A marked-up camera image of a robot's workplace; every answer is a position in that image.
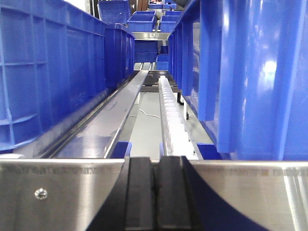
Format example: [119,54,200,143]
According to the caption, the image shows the distant blue bin right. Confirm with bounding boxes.
[160,11,182,33]

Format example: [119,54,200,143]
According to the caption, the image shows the distant blue bin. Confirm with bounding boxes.
[127,11,156,32]
[160,11,182,33]

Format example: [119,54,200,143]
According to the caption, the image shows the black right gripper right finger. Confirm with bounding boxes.
[157,156,262,231]

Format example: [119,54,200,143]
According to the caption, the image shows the blue bin left front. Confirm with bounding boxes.
[0,0,107,153]

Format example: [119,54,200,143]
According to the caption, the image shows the steel front stop bar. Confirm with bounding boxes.
[0,159,308,231]

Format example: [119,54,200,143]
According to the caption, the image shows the white roller track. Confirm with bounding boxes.
[158,75,203,160]

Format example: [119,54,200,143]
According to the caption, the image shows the steel divider rail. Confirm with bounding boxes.
[41,70,149,159]

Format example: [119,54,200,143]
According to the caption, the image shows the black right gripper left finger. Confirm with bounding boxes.
[87,157,155,231]

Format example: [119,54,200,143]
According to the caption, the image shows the blue bin left rear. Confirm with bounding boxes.
[104,23,135,89]

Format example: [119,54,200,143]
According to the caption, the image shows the white floor cable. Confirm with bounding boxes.
[131,108,161,119]

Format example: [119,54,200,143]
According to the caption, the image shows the blue bin right front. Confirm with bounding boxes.
[169,0,308,161]

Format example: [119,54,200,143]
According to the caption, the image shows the distant blue bin left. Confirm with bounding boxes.
[127,11,156,32]

